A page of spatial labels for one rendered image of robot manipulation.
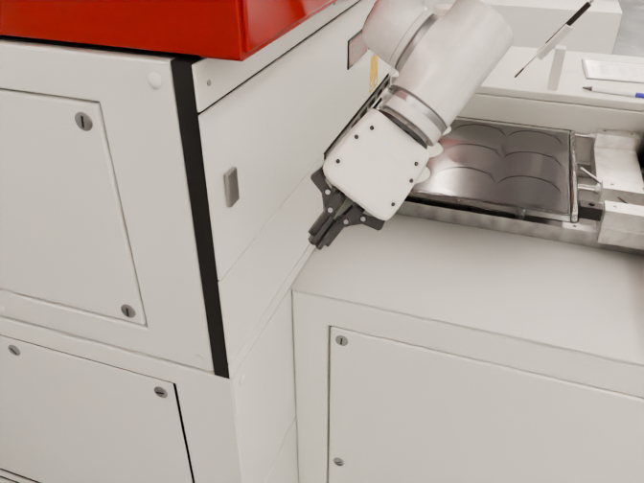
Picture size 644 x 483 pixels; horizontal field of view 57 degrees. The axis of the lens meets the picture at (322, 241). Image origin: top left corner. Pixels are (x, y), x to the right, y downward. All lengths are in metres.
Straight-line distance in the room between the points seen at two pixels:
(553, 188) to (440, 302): 0.31
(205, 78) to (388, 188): 0.25
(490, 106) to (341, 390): 0.69
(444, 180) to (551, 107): 0.37
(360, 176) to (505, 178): 0.46
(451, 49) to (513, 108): 0.66
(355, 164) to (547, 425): 0.51
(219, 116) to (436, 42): 0.26
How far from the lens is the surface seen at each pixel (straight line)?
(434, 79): 0.69
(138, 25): 0.59
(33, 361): 1.00
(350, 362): 0.97
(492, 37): 0.72
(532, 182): 1.09
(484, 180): 1.08
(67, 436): 1.10
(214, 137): 0.61
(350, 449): 1.13
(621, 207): 1.05
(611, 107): 1.36
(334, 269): 0.95
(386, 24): 0.71
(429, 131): 0.69
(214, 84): 0.60
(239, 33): 0.54
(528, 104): 1.35
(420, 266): 0.96
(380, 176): 0.69
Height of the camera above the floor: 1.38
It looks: 33 degrees down
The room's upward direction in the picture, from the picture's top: straight up
